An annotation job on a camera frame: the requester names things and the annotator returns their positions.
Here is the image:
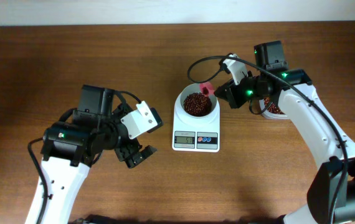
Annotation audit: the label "white digital kitchen scale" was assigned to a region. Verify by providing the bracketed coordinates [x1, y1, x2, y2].
[172, 96, 221, 152]

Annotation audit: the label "clear plastic bean container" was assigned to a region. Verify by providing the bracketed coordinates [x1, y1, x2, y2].
[259, 98, 288, 119]

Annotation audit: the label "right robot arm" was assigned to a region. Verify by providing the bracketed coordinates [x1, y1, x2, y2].
[215, 41, 355, 223]

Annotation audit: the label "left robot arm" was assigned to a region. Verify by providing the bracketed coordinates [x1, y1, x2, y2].
[26, 85, 163, 223]

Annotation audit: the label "pink measuring scoop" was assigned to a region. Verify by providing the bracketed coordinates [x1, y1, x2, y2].
[199, 82, 214, 96]

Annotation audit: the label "red beans in container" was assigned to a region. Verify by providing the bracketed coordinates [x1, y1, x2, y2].
[263, 97, 283, 114]

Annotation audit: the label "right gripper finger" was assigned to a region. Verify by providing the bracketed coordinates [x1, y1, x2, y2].
[214, 79, 235, 95]
[214, 91, 232, 104]

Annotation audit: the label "white round bowl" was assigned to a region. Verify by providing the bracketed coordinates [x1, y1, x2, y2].
[178, 82, 217, 117]

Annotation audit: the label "red beans in bowl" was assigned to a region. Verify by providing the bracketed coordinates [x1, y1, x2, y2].
[183, 93, 212, 117]

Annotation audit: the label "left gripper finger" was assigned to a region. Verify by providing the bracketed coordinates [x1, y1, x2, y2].
[125, 145, 157, 169]
[114, 144, 142, 162]

